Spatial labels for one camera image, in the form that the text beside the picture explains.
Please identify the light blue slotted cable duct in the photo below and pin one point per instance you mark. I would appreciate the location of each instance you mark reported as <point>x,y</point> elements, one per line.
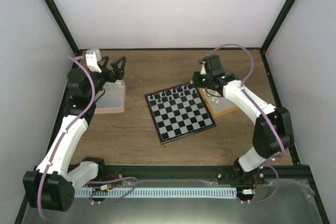
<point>229,193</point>

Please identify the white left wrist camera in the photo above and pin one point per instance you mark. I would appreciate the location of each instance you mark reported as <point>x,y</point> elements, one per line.
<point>93,56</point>

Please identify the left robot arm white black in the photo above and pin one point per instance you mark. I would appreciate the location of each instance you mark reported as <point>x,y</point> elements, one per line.
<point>52,185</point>

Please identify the black frame post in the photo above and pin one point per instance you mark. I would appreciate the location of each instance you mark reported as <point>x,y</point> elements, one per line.
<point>62,25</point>
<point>277,24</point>

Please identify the black frame post left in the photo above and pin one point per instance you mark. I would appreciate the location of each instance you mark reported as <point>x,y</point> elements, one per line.
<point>62,25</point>

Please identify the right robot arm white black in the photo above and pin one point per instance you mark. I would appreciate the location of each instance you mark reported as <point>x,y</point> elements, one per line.
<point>273,132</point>

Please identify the black frame post right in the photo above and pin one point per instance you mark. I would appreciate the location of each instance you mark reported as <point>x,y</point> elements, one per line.
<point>277,24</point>

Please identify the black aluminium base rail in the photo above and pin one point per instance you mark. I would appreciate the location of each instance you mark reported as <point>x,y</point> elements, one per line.
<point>223,174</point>

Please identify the orange metal tin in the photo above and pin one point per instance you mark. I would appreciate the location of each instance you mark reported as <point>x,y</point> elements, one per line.
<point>217,105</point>

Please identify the black frame back rail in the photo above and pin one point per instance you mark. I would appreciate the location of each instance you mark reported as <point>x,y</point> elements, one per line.
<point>177,49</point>

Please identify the pink metal tin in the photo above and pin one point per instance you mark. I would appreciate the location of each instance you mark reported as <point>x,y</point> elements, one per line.
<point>111,99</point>

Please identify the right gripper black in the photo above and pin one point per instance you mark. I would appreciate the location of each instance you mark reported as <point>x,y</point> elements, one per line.
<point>195,78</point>

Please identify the black white chess board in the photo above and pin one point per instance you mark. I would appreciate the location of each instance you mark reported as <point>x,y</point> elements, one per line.
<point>178,111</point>

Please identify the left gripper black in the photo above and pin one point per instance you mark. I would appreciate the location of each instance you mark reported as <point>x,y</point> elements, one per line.
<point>119,74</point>

